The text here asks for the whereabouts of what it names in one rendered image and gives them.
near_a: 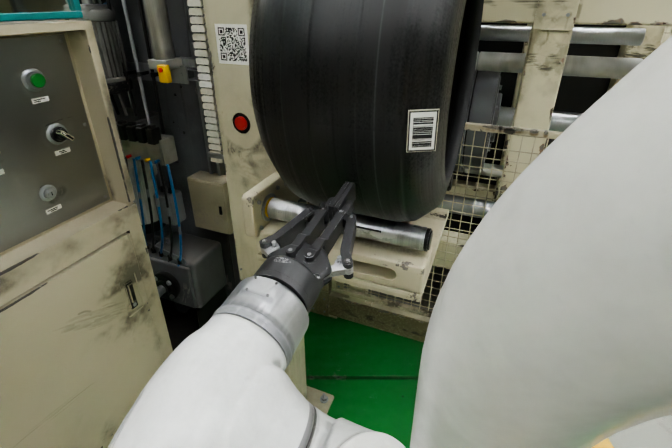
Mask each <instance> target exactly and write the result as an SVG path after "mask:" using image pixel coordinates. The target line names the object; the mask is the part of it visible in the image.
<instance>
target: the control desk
mask: <svg viewBox="0 0 672 448"><path fill-rule="evenodd" d="M134 200H135V195H134V191H133V187H132V183H131V179H130V175H129V171H128V167H127V163H126V159H125V155H124V151H123V147H122V143H121V139H120V135H119V131H118V127H117V123H116V119H115V115H114V111H113V107H112V103H111V99H110V95H109V91H108V87H107V83H106V79H105V75H104V71H103V67H102V63H101V58H100V54H99V50H98V46H97V42H96V38H95V34H94V30H93V26H92V22H91V20H87V19H81V18H70V19H48V20H26V21H4V22H0V448H108V446H109V444H110V442H111V441H112V439H113V437H114V435H115V433H116V432H117V430H118V428H119V427H120V425H121V423H122V422H123V420H124V418H125V417H126V415H127V413H128V412H129V411H130V409H131V408H132V406H133V404H134V403H135V401H136V400H137V398H138V396H139V395H140V393H141V391H142V390H143V389H144V387H145V386H146V385H147V383H148V382H149V380H150V379H151V378H152V376H153V375H154V374H155V373H156V371H157V370H158V369H159V367H160V366H161V365H162V364H163V362H164V361H165V360H166V359H167V358H168V357H169V355H170V354H171V353H172V352H173V349H172V345H171V341H170V337H169V333H168V329H167V325H166V321H165V317H164V313H163V309H162V305H161V301H160V297H159V293H158V289H157V285H156V281H155V277H154V273H153V269H152V265H151V261H150V257H149V253H148V249H147V245H146V241H145V237H144V233H143V229H142V225H141V221H140V217H139V213H138V209H137V205H136V203H134V202H133V201H134Z"/></svg>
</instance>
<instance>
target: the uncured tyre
mask: <svg viewBox="0 0 672 448"><path fill-rule="evenodd" d="M483 5H484V0H254V4H253V10H252V17H251V26H250V39H249V76H250V89H251V97H252V104H253V110H254V115H255V119H256V124H257V127H258V131H259V134H260V137H261V140H262V143H263V145H264V148H265V150H266V152H267V154H268V156H269V158H270V160H271V162H272V163H273V165H274V167H275V168H276V170H277V172H278V173H279V175H280V177H281V178H282V180H283V182H284V183H285V184H286V186H287V187H288V188H289V189H290V190H291V191H292V192H293V193H294V194H295V195H296V196H298V197H300V198H302V199H303V200H305V201H307V202H309V203H311V204H313V205H315V206H319V203H321V202H327V201H328V199H329V198H331V197H335V196H336V195H337V193H338V192H339V190H340V189H341V187H342V186H343V185H344V183H345V182H346V181H347V182H353V183H355V191H356V199H355V201H354V202H353V207H354V210H353V212H352V213H354V214H360V215H365V216H370V217H375V218H380V219H385V220H390V221H395V222H405V221H416V220H418V219H419V218H421V217H423V216H424V215H426V214H427V213H429V212H431V211H432V210H434V209H436V208H437V207H439V206H440V205H441V203H442V201H443V199H444V197H445V194H446V191H447V188H448V186H449V183H450V180H451V177H452V174H453V172H454V169H455V165H456V162H457V158H458V154H459V151H460V146H461V142H462V138H463V133H464V128H465V123H466V118H467V113H468V108H469V102H470V97H471V91H472V85H473V79H474V73H475V66H476V60H477V53H478V46H479V38H480V31H481V23H482V14H483ZM419 109H440V110H439V120H438V131H437V141H436V151H424V152H406V143H407V124H408V110H419ZM319 207H320V206H319Z"/></svg>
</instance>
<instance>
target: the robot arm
mask: <svg viewBox="0 0 672 448"><path fill-rule="evenodd" d="M355 199H356V191H355V183H353V182H347V181H346V182H345V183H344V185H343V186H342V187H341V189H340V190H339V192H338V193H337V195H336V196H335V197H331V198H329V199H328V201H327V202H321V203H319V206H320V208H319V209H314V207H307V208H306V209H305V210H303V211H302V212H301V213H300V214H298V215H297V216H296V217H295V218H293V219H292V220H291V221H290V222H288V223H287V224H286V225H284V226H283V227H282V228H281V229H279V230H278V231H277V232H276V233H274V234H273V235H270V236H268V237H266V238H263V239H261V240H260V241H259V243H260V248H261V253H262V257H263V258H265V259H266V260H265V261H264V262H263V264H262V265H261V266H260V268H259V269H258V270H257V271H256V273H255V274H254V275H253V276H252V277H248V278H245V279H244V280H242V281H241V282H240V283H239V284H238V285H237V286H236V287H235V289H234V290H233V291H232V292H231V294H230V295H229V296H228V297H227V299H226V300H225V301H224V302H223V304H222V305H221V306H220V307H219V308H218V309H217V310H216V311H215V312H214V313H213V315H212V317H211V318H210V319H209V321H208V322H207V323H206V324H205V325H203V326H202V327H201V328H200V329H199V330H197V331H195V332H194V333H192V334H191V335H189V336H188V337H187V338H186V339H185V340H184V341H183V342H182V343H181V344H180V345H179V346H178V347H177V348H176V349H175V350H174V351H173V352H172V353H171V354H170V355H169V357H168V358H167V359H166V360H165V361H164V362H163V364H162V365H161V366H160V367H159V369H158V370H157V371H156V373H155V374H154V375H153V376H152V378H151V379H150V380H149V382H148V383H147V385H146V386H145V387H144V389H143V390H142V391H141V393H140V395H139V396H138V398H137V400H136V401H135V403H134V404H133V406H132V408H131V409H130V411H129V412H128V413H127V415H126V417H125V418H124V420H123V422H122V423H121V425H120V427H119V428H118V430H117V432H116V433H115V435H114V437H113V439H112V441H111V442H110V444H109V446H108V448H406V447H405V446H404V445H403V444H402V443H401V442H399V441H398V440H397V439H395V438H394V437H392V436H390V435H388V434H385V433H381V432H376V431H373V430H370V429H368V428H365V427H363V426H360V425H358V424H355V423H353V422H351V421H349V420H346V419H344V418H338V419H334V418H332V417H330V416H328V415H327V414H325V413H323V412H322V411H320V410H319V409H318V408H316V407H315V406H313V405H312V404H311V403H310V402H309V401H307V400H306V399H305V398H304V396H303V395H302V394H301V393H300V392H299V391H298V389H297V388H296V387H295V385H294V384H293V383H292V381H291V380H290V378H289V377H288V375H287V374H286V373H285V372H284V371H285V369H286V367H288V365H289V364H290V362H291V360H292V357H293V354H294V353H295V351H296V349H297V347H298V345H299V343H300V342H301V340H302V338H303V336H304V334H305V333H306V331H307V329H308V326H309V316H308V314H309V312H310V310H311V309H312V307H313V305H314V303H315V302H316V300H317V298H318V296H319V294H320V292H321V289H322V288H323V287H324V286H325V285H326V284H328V283H329V282H330V281H331V280H332V277H335V276H340V275H343V276H344V278H345V279H352V278H353V276H354V273H353V259H352V253H353V247H354V241H355V236H356V216H355V215H353V214H352V212H353V210H354V207H353V202H354V201H355ZM306 219H307V220H306ZM329 220H330V222H329ZM328 223H329V224H328ZM327 224H328V225H327ZM326 226H327V227H326ZM325 227H326V228H325ZM324 229H325V230H324ZM323 230H324V231H323ZM343 230H344V234H343V238H342V243H341V248H340V255H339V256H337V259H336V260H335V263H334V265H332V266H331V265H330V262H329V259H328V255H329V253H330V251H331V249H332V248H333V246H334V244H335V243H336V241H337V240H338V238H339V236H340V235H341V233H342V231H343ZM322 232H323V233H322ZM321 233H322V234H321ZM320 235H321V236H320ZM669 415H672V36H671V37H670V38H669V39H667V40H666V41H665V42H664V43H663V44H662V45H661V46H659V47H658V48H657V49H656V50H655V51H654V52H652V53H651V54H650V55H649V56H648V57H647V58H645V59H644V60H643V61H642V62H641V63H640V64H638V65H637V66H636V67H635V68H634V69H633V70H631V71H630V72H629V73H628V74H627V75H626V76H625V77H623V78H622V79H621V80H620V81H619V82H618V83H617V84H615V85H614V86H613V87H612V88H611V89H610V90H609V91H608V92H606V93H605V94H604V95H603V96H602V97H601V98H600V99H598V100H597V101H596V102H595V103H594V104H593V105H592V106H591V107H590V108H588V109H587V110H586V111H585V112H584V113H583V114H582V115H581V116H580V117H579V118H578V119H577V120H576V121H575V122H573V123H572V124H571V125H570V126H569V127H568V128H567V129H566V130H565V131H564V132H563V133H562V134H561V135H560V136H558V137H557V138H556V139H555V140H554V141H553V142H552V143H551V144H550V145H549V146H548V147H547V148H546V149H545V150H544V151H543V152H542V153H541V154H540V155H539V156H538V157H537V158H536V159H535V160H534V161H533V162H532V163H531V164H530V165H529V166H528V167H527V168H526V169H525V170H524V171H523V172H522V173H521V174H520V175H519V176H518V178H517V179H516V180H515V181H514V182H513V183H512V184H511V185H510V186H509V188H508V189H507V190H506V191H505V192H504V193H503V194H502V195H501V197H500V198H499V199H498V200H497V202H496V203H495V204H494V205H493V207H492V208H491V209H490V210H489V212H488V213H487V214H486V215H485V217H484V218H483V219H482V221H481V222H480V224H479V225H478V226H477V228H476V229H475V231H474V232H473V233H472V235H471V236H470V238H469V239H468V241H467V242H466V244H465V245H464V247H463V249H462V250H461V252H460V254H459V255H458V257H457V259H456V260H455V262H454V264H453V265H452V267H451V269H450V271H449V274H448V276H447V278H446V280H445V282H444V284H443V286H442V288H441V291H440V293H439V295H438V297H437V300H436V303H435V305H434V308H433V311H432V314H431V317H430V321H429V324H428V328H427V332H426V336H425V341H424V345H423V350H422V355H421V362H420V369H419V376H418V383H417V391H416V400H415V408H414V416H413V424H412V433H411V441H410V448H592V447H594V446H595V445H597V444H598V443H600V442H601V441H603V440H605V439H607V438H608V437H610V436H612V435H614V434H616V433H618V432H621V431H623V430H626V429H629V428H631V427H634V426H636V425H639V424H642V423H644V422H647V421H650V420H654V419H657V418H660V417H665V416H669Z"/></svg>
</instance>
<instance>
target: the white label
mask: <svg viewBox="0 0 672 448"><path fill-rule="evenodd" d="M439 110H440V109H419V110H408V124H407V143H406V152H424V151H436V141H437V131H438V120H439Z"/></svg>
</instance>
